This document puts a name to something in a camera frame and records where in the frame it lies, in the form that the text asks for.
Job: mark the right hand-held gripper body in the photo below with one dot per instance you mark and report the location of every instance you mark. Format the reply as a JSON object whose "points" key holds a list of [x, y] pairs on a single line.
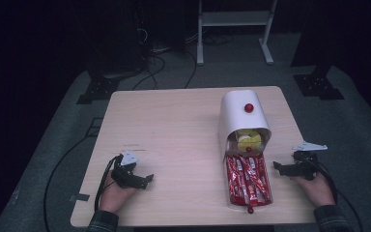
{"points": [[304, 164]]}

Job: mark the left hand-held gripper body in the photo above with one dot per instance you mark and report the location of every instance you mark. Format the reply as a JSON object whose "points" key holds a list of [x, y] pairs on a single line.
{"points": [[126, 175]]}

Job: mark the short white drawer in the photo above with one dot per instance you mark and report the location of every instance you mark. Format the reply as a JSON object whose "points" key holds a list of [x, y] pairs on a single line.
{"points": [[248, 149]]}

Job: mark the white drawer box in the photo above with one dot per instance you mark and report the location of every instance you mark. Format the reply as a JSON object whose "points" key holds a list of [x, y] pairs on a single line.
{"points": [[238, 116]]}

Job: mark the person's left hand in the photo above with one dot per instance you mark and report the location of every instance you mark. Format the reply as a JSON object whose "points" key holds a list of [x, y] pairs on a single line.
{"points": [[116, 196]]}

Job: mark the person's right hand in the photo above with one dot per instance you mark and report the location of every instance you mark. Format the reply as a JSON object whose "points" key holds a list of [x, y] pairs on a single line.
{"points": [[315, 190]]}

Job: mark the pile of red snack packets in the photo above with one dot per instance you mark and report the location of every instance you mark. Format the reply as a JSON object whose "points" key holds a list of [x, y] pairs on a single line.
{"points": [[248, 180]]}

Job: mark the yellow snack packets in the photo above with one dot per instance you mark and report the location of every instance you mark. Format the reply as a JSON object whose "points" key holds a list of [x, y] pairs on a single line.
{"points": [[248, 138]]}

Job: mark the grey tape strip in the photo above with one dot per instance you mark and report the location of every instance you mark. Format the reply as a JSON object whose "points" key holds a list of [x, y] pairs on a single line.
{"points": [[79, 197]]}

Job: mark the black stand base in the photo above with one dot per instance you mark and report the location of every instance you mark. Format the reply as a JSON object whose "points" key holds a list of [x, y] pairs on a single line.
{"points": [[319, 85], [98, 88]]}

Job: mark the white metal stand frame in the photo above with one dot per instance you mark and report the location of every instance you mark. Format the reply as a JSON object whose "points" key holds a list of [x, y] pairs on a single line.
{"points": [[235, 19]]}

